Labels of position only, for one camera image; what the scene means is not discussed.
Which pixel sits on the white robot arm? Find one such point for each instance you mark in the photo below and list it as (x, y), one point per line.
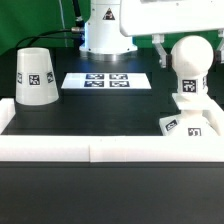
(113, 24)

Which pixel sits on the white marker tag plate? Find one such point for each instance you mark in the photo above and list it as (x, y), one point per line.
(106, 81)

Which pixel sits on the white left fence bar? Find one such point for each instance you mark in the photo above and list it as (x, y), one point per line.
(7, 112)

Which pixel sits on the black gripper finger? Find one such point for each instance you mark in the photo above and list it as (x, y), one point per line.
(220, 48)
(165, 58)

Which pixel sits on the white lamp bulb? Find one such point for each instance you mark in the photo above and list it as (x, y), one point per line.
(192, 56)

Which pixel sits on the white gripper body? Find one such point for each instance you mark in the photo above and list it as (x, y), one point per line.
(149, 17)

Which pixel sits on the white lamp shade cone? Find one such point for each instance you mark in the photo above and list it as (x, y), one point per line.
(35, 80)

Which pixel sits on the white fence bar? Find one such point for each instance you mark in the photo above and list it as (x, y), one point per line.
(7, 112)
(215, 115)
(111, 149)

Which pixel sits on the white lamp base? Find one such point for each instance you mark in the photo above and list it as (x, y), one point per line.
(191, 121)

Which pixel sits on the white right fence bar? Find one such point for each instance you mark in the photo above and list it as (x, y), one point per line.
(215, 115)

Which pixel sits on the white front fence bar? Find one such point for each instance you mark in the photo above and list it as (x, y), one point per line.
(111, 149)

